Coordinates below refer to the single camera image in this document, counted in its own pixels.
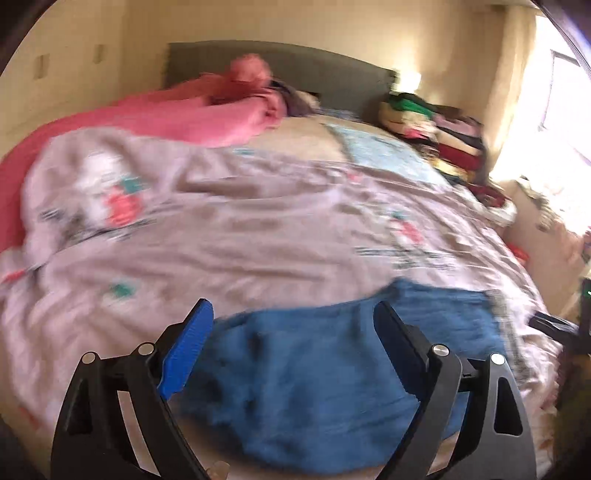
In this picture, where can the striped cloth on sill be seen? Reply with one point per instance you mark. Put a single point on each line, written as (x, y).
(549, 212)

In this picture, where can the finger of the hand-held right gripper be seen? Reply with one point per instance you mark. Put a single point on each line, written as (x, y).
(554, 328)

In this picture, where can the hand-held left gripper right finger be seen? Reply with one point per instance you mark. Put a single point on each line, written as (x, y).
(392, 337)

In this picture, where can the pile of folded clothes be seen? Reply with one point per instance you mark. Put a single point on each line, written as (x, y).
(443, 134)

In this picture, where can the beige bed sheet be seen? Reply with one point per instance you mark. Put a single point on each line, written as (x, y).
(300, 138)

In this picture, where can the light blue cloth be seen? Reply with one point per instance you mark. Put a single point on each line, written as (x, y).
(388, 152)

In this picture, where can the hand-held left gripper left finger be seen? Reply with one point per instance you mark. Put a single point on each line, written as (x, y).
(184, 350)

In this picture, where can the blue denim pants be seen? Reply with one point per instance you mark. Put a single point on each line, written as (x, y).
(300, 378)

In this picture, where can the pink quilt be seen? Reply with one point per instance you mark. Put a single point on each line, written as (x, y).
(184, 115)

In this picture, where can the window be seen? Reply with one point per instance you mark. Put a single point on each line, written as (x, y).
(568, 101)

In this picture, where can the printed pink-grey blanket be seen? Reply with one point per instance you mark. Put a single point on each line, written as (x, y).
(258, 230)

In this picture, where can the cream wardrobe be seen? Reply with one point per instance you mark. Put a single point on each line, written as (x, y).
(60, 83)

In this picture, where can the white crumpled cloth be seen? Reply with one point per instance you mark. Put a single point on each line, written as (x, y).
(504, 214)

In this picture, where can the grey headboard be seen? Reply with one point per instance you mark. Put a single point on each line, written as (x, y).
(323, 69)

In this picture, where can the dark red cloth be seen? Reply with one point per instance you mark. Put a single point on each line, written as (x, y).
(489, 194)

